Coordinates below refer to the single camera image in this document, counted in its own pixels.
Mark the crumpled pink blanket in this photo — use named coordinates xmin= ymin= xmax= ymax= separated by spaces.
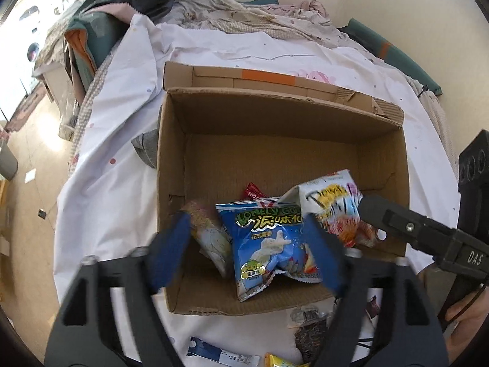
xmin=174 ymin=0 xmax=350 ymax=48

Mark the dark clear snack packet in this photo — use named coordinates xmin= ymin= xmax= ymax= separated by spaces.
xmin=288 ymin=306 xmax=333 ymax=365

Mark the brown white bar packet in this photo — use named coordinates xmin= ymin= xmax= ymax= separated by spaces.
xmin=363 ymin=294 xmax=381 ymax=320

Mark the blue white snack bag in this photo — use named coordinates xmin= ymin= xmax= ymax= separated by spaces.
xmin=216 ymin=197 xmax=325 ymax=303

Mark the teal orange cloth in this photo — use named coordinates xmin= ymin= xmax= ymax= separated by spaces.
xmin=63 ymin=9 xmax=132 ymax=96

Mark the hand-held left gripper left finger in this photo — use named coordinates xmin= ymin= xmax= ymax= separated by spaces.
xmin=44 ymin=210 xmax=192 ymax=367

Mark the patterned floor rug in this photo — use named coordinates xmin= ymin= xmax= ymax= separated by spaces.
xmin=4 ymin=82 xmax=46 ymax=134

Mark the brown cardboard box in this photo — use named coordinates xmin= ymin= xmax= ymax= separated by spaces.
xmin=156 ymin=61 xmax=410 ymax=316

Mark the yellow snack bag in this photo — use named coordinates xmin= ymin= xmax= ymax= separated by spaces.
xmin=264 ymin=353 xmax=302 ymax=367

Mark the grey cloth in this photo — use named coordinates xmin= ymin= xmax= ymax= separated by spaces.
xmin=131 ymin=105 xmax=163 ymax=169

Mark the white washing machine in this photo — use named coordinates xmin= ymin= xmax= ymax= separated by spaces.
xmin=15 ymin=6 xmax=52 ymax=96

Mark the blue wafer packet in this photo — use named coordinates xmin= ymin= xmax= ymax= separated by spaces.
xmin=188 ymin=336 xmax=261 ymax=367

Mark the person's right hand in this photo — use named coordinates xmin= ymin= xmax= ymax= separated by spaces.
xmin=439 ymin=277 xmax=489 ymax=364

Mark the teal pillow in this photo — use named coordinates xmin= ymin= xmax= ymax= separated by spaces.
xmin=340 ymin=17 xmax=444 ymax=97

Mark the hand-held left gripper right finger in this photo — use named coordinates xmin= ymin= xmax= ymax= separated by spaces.
xmin=303 ymin=214 xmax=449 ymax=367

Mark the red white bar packet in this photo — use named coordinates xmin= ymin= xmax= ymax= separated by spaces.
xmin=243 ymin=182 xmax=270 ymax=201

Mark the grey trash bin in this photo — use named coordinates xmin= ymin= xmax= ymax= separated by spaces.
xmin=0 ymin=141 xmax=19 ymax=181

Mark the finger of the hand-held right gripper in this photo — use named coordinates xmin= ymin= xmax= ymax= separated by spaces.
xmin=358 ymin=195 xmax=459 ymax=256

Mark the pink white snack packet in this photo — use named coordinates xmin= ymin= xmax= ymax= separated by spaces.
xmin=179 ymin=199 xmax=234 ymax=279

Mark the white orange chip bag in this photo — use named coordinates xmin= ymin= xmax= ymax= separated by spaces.
xmin=278 ymin=168 xmax=377 ymax=248

